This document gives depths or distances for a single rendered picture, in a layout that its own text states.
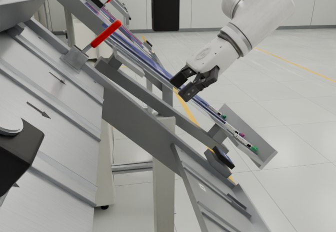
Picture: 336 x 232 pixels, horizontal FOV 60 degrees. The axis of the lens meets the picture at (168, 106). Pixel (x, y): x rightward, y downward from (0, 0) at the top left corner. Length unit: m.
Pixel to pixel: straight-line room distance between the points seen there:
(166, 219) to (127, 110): 0.54
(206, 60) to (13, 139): 0.53
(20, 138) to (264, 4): 0.61
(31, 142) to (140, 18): 7.83
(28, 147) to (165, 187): 0.78
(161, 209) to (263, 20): 0.64
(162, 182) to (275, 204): 1.04
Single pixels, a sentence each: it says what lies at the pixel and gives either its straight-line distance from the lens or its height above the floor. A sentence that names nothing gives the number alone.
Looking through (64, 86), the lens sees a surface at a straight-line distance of 0.41.
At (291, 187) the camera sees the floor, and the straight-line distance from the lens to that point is 2.01.
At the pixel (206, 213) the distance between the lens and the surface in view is 0.45.
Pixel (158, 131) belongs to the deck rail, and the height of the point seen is 0.88.
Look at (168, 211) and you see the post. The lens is 1.00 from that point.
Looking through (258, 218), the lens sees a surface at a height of 0.73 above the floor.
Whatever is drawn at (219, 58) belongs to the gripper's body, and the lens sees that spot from 0.66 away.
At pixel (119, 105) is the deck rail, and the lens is 0.55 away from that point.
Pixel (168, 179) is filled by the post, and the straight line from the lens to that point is 0.92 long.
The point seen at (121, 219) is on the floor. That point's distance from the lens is 1.68.
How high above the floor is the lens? 1.15
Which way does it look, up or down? 22 degrees down
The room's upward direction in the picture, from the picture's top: straight up
